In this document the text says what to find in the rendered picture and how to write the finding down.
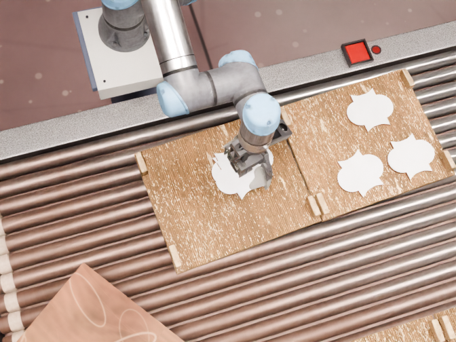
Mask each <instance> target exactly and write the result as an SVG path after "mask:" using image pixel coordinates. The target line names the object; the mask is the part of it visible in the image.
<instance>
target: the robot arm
mask: <svg viewBox="0 0 456 342"><path fill-rule="evenodd" d="M196 1H197V0H101V2H102V15H101V16H100V18H99V21H98V34H99V36H100V39H101V41H102V42H103V43H104V44H105V45H106V46H107V47H108V48H110V49H112V50H114V51H116V52H133V51H136V50H138V49H140V48H141V47H142V46H143V45H144V44H146V42H147V41H148V39H149V36H150V34H151V38H152V41H153V45H154V48H155V52H156V55H157V59H158V62H159V66H160V69H161V73H162V76H163V78H164V81H163V82H162V83H159V84H158V85H157V96H158V100H159V104H160V107H161V109H162V111H163V113H164V114H165V115H166V116H167V117H176V116H179V115H184V114H186V115H187V114H189V113H191V112H194V111H198V110H201V109H206V108H208V107H213V106H216V105H221V104H223V103H226V102H231V101H233V104H234V106H235V108H236V110H237V113H238V115H239V117H240V120H241V124H240V130H239V133H238V135H236V136H235V137H234V138H233V140H231V141H230V142H228V143H227V144H226V145H224V146H223V148H224V149H225V151H224V155H226V154H227V159H228V160H229V162H230V165H231V167H232V168H233V169H234V171H235V173H237V174H238V175H239V178H240V177H242V176H243V175H245V174H247V173H249V172H250V171H252V167H254V166H256V165H257V164H260V166H258V167H257V168H255V170H254V179H253V180H252V182H251V183H250V184H249V188H250V189H256V188H259V187H262V186H264V188H265V190H267V189H268V188H269V186H270V184H271V179H272V176H273V171H272V167H271V164H270V161H269V154H268V152H267V149H268V147H270V146H272V145H274V144H276V143H278V142H281V141H283V140H286V139H287V138H289V137H290V136H291V135H292V131H291V130H290V128H289V127H288V126H287V125H286V123H285V121H284V120H283V119H280V114H281V109H280V105H279V103H278V102H277V100H276V99H275V98H273V97H272V96H270V95H269V94H268V93H267V90H266V88H265V85H264V83H263V80H262V79H261V76H260V74H259V69H258V67H257V65H256V64H255V62H254V60H253V58H252V56H251V55H250V53H248V52H247V51H244V50H236V51H233V52H231V53H230V54H226V55H224V56H223V57H222V58H221V59H220V61H219V63H218V67H219V68H216V69H212V70H209V71H204V72H201V73H200V72H199V70H198V67H197V63H196V60H195V56H194V53H193V48H192V45H191V41H190V38H189V34H188V31H187V27H186V24H185V20H184V17H183V13H182V10H181V6H182V5H189V4H190V3H194V2H196ZM229 147H230V149H229Z"/></svg>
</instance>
